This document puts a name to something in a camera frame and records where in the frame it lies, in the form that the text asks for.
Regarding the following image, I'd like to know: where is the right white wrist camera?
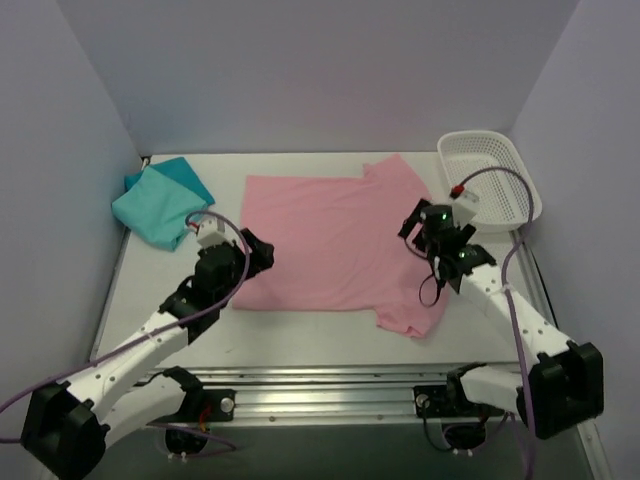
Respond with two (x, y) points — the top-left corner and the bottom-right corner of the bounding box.
(449, 185), (480, 228)

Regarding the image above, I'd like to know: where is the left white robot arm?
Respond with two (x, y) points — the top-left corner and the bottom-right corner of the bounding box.
(20, 229), (274, 479)

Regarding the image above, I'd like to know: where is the aluminium rail frame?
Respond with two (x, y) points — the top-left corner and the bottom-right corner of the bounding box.
(41, 229), (616, 480)

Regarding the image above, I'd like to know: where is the white plastic basket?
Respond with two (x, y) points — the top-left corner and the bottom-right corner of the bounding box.
(437, 130), (542, 233)

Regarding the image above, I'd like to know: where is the teal folded t shirt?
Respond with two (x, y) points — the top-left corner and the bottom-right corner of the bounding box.
(111, 157), (215, 252)

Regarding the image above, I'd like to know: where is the pink t shirt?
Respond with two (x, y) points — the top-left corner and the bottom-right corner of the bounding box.
(233, 154), (448, 337)

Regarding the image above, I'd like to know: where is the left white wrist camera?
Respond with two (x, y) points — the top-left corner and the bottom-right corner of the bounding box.
(187, 219), (227, 249)

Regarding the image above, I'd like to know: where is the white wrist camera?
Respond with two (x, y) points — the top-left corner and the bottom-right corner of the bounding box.
(449, 185), (480, 228)
(187, 219), (227, 249)

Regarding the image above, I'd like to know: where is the black wire loop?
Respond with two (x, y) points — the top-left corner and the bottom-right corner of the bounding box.
(402, 234), (451, 308)

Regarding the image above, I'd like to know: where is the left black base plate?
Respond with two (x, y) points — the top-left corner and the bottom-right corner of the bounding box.
(154, 389), (236, 423)

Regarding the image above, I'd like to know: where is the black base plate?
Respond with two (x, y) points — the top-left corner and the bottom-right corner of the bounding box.
(412, 384), (503, 419)
(154, 389), (236, 423)

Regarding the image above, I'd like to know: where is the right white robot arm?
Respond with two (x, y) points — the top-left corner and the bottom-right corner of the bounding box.
(398, 199), (604, 440)

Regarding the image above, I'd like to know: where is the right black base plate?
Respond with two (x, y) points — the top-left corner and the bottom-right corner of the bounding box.
(412, 384), (503, 419)

